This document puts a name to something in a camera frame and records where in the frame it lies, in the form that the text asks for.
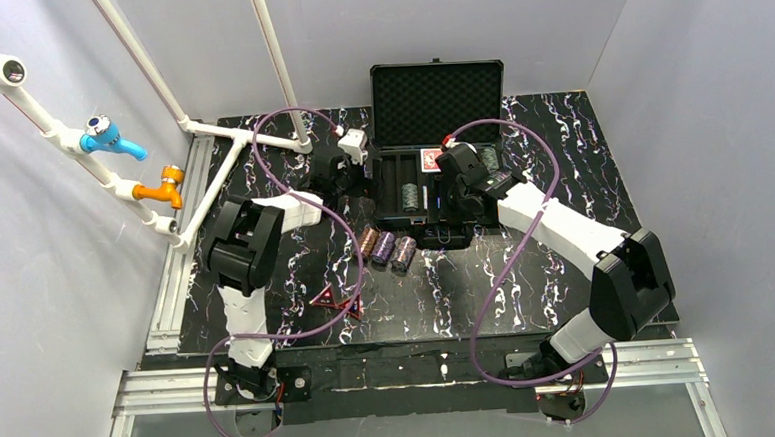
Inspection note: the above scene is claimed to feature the aluminium rail frame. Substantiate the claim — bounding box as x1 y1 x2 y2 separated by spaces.
82 107 730 437

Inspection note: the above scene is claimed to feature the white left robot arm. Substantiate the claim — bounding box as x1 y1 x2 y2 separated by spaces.
203 148 370 401

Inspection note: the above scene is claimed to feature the black poker case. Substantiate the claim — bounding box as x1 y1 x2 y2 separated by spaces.
370 59 504 250

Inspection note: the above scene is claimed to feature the red card deck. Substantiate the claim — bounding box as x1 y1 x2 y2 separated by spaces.
420 148 442 173

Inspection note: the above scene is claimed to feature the red triangle dealer button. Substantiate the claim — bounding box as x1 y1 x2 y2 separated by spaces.
310 284 338 309

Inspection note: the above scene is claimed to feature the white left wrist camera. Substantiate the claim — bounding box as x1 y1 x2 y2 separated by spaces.
337 128 368 165

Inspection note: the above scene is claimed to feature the blue tap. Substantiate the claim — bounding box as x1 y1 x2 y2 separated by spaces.
79 114 148 161

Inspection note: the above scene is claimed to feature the brown chip stack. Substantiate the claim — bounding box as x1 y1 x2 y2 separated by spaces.
358 226 380 258

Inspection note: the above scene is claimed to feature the green chip stack in case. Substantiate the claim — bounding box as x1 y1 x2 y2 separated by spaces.
480 148 500 173

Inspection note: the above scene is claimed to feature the white pvc pipe frame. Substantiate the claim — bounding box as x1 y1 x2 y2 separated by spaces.
0 0 313 253

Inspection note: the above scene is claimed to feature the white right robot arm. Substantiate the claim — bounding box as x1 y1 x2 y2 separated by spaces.
435 142 676 380

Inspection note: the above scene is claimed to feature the purple chip stack on table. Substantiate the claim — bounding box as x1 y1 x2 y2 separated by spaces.
370 231 396 266

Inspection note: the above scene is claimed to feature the orange tap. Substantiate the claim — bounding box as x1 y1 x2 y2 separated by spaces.
132 166 185 210

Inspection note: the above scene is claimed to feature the dark green chip stack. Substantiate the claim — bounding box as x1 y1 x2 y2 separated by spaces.
400 183 419 213

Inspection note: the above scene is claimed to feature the grey pink chip stack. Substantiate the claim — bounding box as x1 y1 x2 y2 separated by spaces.
389 236 417 273

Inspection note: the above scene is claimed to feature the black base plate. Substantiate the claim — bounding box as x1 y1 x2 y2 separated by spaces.
210 339 607 425

